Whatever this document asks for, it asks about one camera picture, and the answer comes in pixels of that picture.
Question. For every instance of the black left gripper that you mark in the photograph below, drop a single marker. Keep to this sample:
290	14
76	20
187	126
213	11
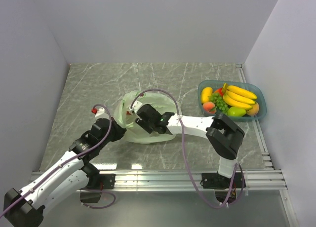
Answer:
119	131

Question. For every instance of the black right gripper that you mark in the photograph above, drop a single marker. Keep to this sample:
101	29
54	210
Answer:
142	124

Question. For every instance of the green printed plastic bag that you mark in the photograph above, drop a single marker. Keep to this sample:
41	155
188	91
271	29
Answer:
125	119

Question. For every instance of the green grape bunch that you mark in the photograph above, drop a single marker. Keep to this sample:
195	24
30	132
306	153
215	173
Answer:
219	102

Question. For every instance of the green fruit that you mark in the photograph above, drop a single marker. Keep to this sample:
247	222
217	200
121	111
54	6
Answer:
236	112

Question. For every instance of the yellow bananas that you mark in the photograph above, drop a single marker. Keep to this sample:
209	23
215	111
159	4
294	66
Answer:
236	96

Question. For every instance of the orange fruit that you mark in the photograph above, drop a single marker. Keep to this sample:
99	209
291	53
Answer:
254	110

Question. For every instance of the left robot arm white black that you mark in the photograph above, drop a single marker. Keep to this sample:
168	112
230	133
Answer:
26	207

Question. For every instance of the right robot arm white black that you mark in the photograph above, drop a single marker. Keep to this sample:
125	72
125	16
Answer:
224	134

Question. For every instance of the pink peach with leaf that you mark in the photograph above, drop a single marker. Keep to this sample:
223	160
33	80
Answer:
210	107

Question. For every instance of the red yellow mango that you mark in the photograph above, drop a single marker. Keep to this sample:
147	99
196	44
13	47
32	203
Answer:
219	91

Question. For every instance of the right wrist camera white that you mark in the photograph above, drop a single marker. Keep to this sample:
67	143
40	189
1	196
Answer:
133	109

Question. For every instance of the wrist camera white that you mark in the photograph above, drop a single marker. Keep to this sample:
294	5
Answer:
99	112
133	109

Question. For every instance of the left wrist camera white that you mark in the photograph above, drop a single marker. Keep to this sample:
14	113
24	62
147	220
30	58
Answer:
99	112

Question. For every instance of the black box under rail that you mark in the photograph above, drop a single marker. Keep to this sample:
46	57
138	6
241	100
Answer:
90	197

